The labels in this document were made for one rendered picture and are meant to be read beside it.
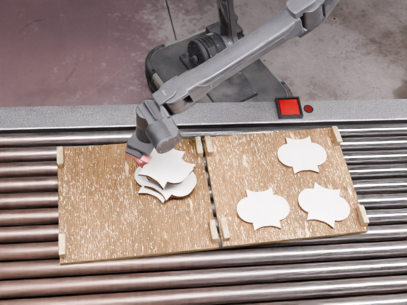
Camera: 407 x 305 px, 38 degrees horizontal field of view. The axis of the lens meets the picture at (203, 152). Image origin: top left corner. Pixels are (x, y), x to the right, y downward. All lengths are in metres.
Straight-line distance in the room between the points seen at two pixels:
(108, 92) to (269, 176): 1.50
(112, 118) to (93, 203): 0.30
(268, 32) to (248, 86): 1.37
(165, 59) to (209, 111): 1.06
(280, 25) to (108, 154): 0.62
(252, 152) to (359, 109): 0.41
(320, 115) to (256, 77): 0.99
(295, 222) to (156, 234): 0.38
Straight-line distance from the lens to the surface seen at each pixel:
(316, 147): 1.77
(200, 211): 1.61
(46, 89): 3.06
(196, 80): 1.38
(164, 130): 1.35
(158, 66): 2.81
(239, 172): 1.68
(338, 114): 1.91
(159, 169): 1.54
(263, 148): 1.74
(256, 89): 2.79
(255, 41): 1.40
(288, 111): 1.85
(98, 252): 1.55
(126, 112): 1.80
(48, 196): 1.65
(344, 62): 3.37
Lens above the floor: 2.36
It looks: 57 degrees down
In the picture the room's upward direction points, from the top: 10 degrees clockwise
